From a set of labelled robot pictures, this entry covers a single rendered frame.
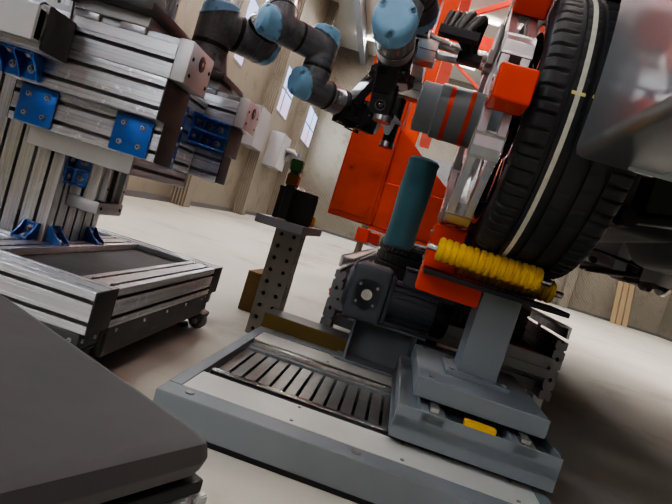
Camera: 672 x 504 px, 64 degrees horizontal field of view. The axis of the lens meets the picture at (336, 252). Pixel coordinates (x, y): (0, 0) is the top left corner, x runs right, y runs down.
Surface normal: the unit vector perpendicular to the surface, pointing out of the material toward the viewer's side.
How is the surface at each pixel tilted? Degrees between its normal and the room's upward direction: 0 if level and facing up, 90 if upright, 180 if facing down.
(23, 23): 90
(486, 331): 90
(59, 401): 0
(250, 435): 90
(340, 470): 90
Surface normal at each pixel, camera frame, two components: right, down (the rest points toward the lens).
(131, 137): -0.08, 0.04
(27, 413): 0.29, -0.95
